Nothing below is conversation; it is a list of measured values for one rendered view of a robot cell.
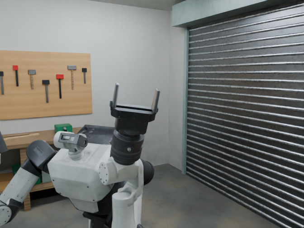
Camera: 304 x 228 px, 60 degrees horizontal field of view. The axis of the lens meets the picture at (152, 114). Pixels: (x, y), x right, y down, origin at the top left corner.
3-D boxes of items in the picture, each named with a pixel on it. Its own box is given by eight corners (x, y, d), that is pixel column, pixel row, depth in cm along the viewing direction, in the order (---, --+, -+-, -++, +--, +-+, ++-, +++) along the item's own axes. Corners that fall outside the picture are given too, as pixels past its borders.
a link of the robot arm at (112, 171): (114, 157, 69) (107, 192, 73) (148, 152, 75) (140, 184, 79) (97, 136, 77) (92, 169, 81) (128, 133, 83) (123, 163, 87)
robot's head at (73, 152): (68, 144, 108) (61, 127, 104) (89, 147, 105) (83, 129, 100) (59, 155, 103) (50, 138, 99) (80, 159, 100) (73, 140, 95)
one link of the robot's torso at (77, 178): (91, 168, 144) (69, 115, 125) (148, 178, 131) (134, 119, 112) (58, 215, 121) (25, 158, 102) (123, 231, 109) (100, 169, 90)
